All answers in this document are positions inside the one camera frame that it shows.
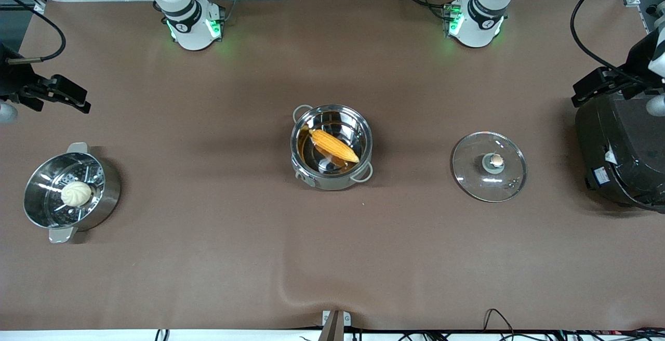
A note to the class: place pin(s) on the white steamed bun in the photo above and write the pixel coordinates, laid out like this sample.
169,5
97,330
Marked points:
76,194

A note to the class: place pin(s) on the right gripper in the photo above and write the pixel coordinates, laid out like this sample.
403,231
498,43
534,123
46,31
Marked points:
13,82

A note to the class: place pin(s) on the brown table mat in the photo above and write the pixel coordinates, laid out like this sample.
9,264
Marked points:
332,258

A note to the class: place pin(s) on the round glass lid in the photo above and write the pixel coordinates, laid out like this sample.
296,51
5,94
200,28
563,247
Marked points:
492,164

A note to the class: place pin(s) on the black rice cooker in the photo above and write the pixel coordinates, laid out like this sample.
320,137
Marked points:
634,143

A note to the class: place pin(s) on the white paper tag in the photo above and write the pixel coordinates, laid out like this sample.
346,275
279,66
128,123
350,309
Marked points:
611,157

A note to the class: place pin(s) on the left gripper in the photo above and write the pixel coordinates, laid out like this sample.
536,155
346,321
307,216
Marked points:
637,61

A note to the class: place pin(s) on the yellow corn cob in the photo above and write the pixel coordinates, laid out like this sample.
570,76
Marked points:
335,145

